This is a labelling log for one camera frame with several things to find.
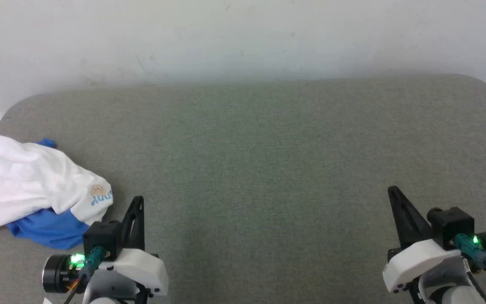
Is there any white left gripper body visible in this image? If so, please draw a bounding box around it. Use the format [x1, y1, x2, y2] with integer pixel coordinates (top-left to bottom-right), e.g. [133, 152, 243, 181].
[99, 248, 170, 296]

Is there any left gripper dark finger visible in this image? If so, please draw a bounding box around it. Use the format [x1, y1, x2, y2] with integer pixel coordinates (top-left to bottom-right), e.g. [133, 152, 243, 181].
[119, 195, 146, 252]

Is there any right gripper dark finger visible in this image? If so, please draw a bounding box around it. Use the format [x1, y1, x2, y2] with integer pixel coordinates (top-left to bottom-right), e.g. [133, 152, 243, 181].
[387, 186, 433, 250]

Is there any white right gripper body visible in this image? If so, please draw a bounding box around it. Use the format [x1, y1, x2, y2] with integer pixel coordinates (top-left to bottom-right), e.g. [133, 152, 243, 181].
[382, 239, 462, 294]

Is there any white and blue t-shirt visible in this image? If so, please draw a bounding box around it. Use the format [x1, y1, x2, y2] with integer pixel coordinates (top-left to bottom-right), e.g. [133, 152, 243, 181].
[0, 135, 114, 250]

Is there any grey-green fabric sofa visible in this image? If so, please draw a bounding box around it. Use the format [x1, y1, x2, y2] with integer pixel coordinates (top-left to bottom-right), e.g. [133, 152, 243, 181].
[0, 74, 486, 304]

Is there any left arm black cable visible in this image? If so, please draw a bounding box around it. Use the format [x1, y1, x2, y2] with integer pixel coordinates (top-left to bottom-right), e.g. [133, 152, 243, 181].
[63, 246, 108, 304]

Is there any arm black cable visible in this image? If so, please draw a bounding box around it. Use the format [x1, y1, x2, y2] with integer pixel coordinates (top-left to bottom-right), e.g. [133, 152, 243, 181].
[63, 246, 108, 304]
[453, 233, 486, 296]

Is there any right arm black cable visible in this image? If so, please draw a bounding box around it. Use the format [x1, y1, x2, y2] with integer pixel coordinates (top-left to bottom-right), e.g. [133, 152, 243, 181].
[453, 233, 486, 296]

